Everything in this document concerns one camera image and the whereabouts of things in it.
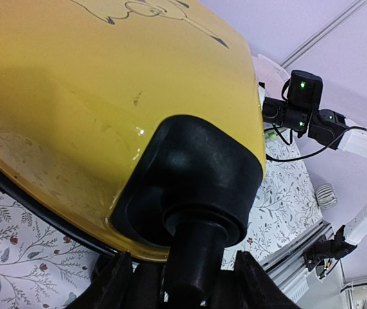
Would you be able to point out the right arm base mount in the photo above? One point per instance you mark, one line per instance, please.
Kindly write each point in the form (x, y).
(323, 251)

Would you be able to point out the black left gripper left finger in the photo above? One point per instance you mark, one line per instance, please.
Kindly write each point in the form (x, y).
(111, 276)

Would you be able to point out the floral table mat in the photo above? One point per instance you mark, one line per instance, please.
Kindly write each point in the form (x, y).
(41, 267)

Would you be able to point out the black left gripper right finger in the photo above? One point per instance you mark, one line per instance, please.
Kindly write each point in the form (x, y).
(256, 288)

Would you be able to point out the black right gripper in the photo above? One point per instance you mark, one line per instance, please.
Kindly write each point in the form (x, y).
(299, 110)

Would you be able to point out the green drawer box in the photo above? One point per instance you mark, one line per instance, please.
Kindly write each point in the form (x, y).
(271, 133)

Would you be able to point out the pink purple drawer box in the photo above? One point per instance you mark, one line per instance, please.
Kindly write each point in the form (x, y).
(271, 74)

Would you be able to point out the yellow Pikachu suitcase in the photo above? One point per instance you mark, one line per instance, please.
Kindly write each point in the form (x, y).
(155, 101)

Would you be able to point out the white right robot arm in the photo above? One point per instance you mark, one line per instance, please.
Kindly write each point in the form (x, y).
(353, 142)

